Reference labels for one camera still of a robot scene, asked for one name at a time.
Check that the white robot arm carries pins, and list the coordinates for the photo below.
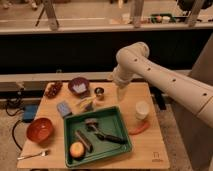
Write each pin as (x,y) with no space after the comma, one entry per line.
(194,95)

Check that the blue sponge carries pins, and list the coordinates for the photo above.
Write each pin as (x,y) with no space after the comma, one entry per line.
(64,109)

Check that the white paper cup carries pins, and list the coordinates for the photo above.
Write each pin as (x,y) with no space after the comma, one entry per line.
(142,110)

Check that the red-yellow apple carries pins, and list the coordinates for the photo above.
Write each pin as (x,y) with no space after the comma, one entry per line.
(77,149)

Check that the green plastic tray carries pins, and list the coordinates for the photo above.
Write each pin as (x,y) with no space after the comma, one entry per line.
(104,128)

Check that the bunch of red grapes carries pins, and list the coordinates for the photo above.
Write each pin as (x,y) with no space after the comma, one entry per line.
(53,90)

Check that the orange carrot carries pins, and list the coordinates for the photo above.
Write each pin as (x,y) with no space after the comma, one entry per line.
(141,128)

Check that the pale yellow banana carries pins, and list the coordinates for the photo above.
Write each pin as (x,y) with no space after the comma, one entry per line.
(86,103)

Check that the green crate in background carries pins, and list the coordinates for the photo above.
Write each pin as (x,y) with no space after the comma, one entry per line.
(163,18)

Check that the metal fork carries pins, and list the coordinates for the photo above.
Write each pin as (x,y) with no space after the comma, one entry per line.
(43,153)

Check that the purple bowl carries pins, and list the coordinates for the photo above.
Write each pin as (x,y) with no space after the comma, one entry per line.
(78,85)

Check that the dark brown bar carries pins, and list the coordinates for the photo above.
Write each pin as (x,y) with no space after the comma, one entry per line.
(86,142)

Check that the orange-red bowl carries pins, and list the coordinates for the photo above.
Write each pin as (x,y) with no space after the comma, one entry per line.
(39,130)

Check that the blue box on floor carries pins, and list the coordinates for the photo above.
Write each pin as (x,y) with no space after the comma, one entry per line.
(29,113)

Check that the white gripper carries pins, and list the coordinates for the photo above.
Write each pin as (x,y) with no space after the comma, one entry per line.
(121,92)

